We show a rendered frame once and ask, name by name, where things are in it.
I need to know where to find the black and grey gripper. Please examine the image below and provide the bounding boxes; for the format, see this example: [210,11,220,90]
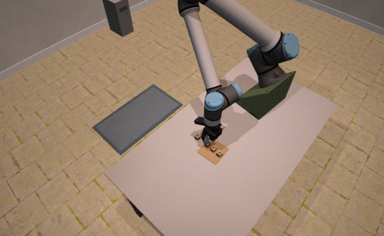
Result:
[201,123,223,145]

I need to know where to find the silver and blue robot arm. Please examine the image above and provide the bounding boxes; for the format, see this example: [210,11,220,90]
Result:
[178,0,300,127]

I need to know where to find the tan flat mat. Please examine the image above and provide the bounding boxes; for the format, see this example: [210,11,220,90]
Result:
[197,139,229,165]

